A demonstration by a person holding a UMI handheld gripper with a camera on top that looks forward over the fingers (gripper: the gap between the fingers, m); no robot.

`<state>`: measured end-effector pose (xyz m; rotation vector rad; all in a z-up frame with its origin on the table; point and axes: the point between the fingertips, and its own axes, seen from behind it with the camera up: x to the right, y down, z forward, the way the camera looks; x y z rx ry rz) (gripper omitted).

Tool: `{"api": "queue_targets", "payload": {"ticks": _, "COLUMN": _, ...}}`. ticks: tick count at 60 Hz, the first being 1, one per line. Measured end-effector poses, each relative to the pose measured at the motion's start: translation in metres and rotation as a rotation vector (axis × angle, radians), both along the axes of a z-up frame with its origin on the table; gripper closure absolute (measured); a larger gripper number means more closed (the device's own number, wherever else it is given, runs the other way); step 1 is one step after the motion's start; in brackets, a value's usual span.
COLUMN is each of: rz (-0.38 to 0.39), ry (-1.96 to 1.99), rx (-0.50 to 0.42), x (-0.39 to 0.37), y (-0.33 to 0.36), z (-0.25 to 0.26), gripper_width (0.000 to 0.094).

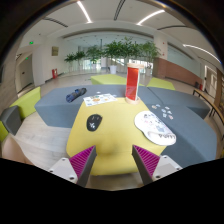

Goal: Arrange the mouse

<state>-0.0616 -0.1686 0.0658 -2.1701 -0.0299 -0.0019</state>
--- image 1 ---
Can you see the grey sofa bench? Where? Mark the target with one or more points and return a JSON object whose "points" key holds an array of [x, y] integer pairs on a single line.
{"points": [[196, 141], [56, 111]]}

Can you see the red fire extinguisher box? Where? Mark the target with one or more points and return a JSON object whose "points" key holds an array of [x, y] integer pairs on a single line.
{"points": [[54, 73]]}

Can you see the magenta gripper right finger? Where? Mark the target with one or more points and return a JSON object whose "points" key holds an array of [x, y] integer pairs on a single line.
{"points": [[151, 166]]}

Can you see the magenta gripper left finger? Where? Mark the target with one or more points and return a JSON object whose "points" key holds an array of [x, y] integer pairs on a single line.
{"points": [[77, 168]]}

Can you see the lime green bench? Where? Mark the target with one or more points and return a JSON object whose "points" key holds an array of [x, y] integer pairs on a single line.
{"points": [[160, 83], [108, 79]]}

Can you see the potted tree white pot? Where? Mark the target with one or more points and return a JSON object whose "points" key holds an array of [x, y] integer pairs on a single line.
{"points": [[113, 51]]}

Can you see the small sticker pieces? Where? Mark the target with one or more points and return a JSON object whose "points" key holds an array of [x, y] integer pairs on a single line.
{"points": [[165, 110]]}

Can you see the lime green ottoman left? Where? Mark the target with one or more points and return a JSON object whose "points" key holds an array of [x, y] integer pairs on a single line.
{"points": [[26, 103]]}

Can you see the dark grey seat left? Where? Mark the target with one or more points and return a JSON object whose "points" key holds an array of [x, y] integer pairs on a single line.
{"points": [[11, 119]]}

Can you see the wooden bench right edge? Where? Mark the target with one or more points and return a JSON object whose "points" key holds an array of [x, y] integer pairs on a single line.
{"points": [[214, 108]]}

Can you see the grey sofa bench left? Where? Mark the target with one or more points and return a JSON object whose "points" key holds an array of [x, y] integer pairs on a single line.
{"points": [[56, 111]]}

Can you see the potted tree right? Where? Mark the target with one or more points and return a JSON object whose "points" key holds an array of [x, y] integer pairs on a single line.
{"points": [[149, 51]]}

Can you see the lime green bench far right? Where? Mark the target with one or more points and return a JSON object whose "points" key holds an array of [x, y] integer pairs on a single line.
{"points": [[160, 83]]}

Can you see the colourful printed paper sheet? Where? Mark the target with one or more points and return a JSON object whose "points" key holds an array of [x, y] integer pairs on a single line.
{"points": [[99, 99]]}

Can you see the grey sofa bench right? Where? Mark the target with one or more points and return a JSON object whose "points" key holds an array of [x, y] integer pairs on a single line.
{"points": [[196, 141]]}

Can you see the dark blue folded umbrella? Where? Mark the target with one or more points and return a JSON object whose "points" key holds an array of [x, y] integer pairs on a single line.
{"points": [[74, 95]]}

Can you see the black computer mouse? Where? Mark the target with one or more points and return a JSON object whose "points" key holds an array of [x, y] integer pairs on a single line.
{"points": [[93, 122]]}

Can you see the red cylinder display stand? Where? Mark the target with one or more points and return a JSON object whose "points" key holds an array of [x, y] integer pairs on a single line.
{"points": [[132, 83]]}

